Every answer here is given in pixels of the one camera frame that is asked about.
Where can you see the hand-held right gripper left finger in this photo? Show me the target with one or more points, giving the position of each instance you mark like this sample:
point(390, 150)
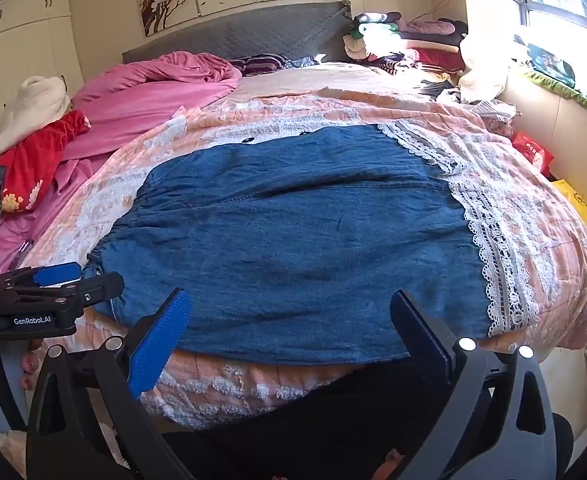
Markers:
point(157, 347)

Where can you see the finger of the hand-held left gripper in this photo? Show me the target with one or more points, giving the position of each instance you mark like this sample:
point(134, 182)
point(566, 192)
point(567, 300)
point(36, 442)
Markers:
point(101, 286)
point(56, 274)

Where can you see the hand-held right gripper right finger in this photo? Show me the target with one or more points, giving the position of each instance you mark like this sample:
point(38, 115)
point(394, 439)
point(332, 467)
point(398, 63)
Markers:
point(426, 332)

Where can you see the blue denim pants lace hem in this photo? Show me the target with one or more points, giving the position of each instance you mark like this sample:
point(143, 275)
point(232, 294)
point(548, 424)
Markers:
point(293, 240)

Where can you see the person's left hand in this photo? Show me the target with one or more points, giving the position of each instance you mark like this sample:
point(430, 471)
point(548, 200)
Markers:
point(29, 365)

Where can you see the red floral cloth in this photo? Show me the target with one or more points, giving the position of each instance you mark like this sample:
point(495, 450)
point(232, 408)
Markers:
point(33, 160)

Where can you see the white fluffy cloth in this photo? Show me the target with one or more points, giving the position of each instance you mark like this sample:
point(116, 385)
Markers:
point(31, 105)

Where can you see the peach floral blanket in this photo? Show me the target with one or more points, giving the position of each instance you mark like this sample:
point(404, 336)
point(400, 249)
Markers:
point(513, 220)

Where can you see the pink quilt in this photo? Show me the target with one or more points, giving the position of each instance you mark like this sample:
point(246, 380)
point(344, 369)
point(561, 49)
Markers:
point(138, 105)

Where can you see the cream wardrobe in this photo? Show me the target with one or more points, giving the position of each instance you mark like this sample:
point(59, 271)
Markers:
point(28, 35)

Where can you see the yellow box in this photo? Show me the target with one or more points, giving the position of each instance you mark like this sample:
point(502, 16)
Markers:
point(576, 202)

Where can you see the red plastic bag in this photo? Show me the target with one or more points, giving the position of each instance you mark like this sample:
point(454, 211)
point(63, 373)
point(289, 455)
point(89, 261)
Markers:
point(533, 152)

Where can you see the crumpled white striped garment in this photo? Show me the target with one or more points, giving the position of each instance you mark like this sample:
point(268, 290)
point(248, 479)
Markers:
point(468, 105)

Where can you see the striped purple pillow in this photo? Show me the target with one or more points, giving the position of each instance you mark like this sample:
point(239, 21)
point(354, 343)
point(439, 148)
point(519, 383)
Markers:
point(263, 63)

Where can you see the cream curtain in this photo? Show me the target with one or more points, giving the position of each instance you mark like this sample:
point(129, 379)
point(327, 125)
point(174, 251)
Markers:
point(483, 60)

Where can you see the green windowsill cushion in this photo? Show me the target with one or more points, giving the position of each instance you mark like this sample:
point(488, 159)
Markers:
point(568, 92)

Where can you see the pile of folded clothes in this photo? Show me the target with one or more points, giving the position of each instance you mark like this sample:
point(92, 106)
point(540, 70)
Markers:
point(413, 45)

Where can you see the grey quilted headboard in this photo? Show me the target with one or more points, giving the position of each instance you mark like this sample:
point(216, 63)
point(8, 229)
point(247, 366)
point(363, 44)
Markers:
point(253, 32)

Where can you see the dark green bag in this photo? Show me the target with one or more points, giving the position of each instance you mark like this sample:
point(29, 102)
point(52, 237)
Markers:
point(553, 62)

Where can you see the window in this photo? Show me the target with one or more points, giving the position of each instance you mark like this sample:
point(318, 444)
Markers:
point(558, 15)

